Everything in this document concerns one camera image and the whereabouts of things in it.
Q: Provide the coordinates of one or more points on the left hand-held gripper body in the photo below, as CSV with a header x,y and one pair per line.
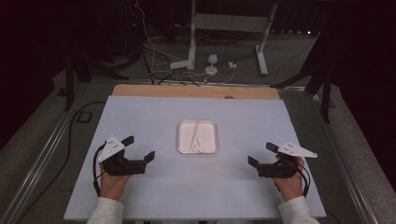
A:
x,y
124,166

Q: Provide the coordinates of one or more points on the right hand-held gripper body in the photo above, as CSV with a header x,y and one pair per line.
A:
x,y
280,169

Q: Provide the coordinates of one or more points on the white rectangular tray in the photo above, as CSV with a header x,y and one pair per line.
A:
x,y
205,130

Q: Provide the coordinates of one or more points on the person's right hand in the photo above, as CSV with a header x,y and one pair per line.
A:
x,y
291,186

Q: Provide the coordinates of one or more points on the person's left hand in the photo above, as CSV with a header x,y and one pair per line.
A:
x,y
112,186

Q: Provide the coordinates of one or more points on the pale table cover sheet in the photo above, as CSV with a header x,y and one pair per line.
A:
x,y
193,189

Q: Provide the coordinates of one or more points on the black tripod stand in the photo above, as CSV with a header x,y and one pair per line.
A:
x,y
81,67
317,77

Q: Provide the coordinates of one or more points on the white plug adapter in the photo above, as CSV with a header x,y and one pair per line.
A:
x,y
232,65

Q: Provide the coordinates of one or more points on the white power strip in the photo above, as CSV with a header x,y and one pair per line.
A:
x,y
180,64

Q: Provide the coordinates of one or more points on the white round desk lamp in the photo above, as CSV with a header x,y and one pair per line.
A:
x,y
212,63

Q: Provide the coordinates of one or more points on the metal floor rail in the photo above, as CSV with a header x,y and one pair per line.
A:
x,y
37,168
342,161

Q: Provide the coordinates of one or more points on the white metal desk frame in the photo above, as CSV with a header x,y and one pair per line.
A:
x,y
230,23

